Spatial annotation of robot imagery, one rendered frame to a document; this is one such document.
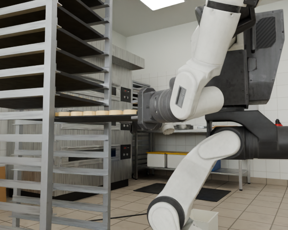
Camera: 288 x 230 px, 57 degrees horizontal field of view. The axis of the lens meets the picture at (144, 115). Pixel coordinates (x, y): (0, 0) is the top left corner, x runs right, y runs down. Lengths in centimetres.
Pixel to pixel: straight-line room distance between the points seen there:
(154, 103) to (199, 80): 17
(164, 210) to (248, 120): 42
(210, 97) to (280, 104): 421
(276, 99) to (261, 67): 388
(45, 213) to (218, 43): 82
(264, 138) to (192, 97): 45
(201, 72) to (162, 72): 499
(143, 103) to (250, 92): 38
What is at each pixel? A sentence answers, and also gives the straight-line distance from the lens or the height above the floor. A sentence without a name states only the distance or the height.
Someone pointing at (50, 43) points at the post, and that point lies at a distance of 108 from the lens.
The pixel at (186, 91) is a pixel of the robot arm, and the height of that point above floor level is 88.
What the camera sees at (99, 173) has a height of 59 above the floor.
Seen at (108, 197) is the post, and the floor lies 47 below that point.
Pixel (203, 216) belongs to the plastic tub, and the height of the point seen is 10.
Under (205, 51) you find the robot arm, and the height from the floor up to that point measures 96.
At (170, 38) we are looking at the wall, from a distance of 565.
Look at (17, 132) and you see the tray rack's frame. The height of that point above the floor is 81.
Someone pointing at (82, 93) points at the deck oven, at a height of 131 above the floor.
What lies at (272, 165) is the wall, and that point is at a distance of 483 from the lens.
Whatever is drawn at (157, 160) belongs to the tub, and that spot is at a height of 35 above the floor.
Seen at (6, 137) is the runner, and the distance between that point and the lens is 121.
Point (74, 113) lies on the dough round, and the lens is 104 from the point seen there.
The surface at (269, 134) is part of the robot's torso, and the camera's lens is 96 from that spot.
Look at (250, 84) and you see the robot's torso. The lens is 94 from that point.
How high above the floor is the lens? 79
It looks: 4 degrees up
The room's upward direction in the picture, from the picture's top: straight up
